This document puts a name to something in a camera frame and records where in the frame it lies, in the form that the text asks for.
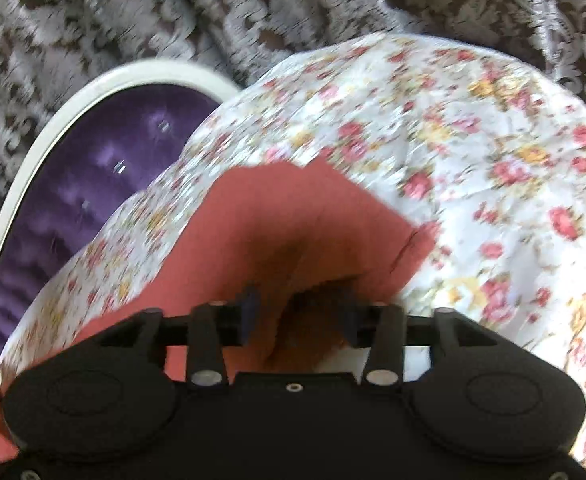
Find rust red pants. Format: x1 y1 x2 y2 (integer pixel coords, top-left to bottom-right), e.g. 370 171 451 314
0 157 442 463

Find floral white bedsheet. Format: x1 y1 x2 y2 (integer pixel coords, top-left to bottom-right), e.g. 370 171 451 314
0 35 586 467

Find purple tufted white-framed headboard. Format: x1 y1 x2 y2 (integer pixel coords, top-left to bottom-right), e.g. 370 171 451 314
0 58 239 355

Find grey damask curtain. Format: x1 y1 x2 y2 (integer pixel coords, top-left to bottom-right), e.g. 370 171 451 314
0 0 586 207

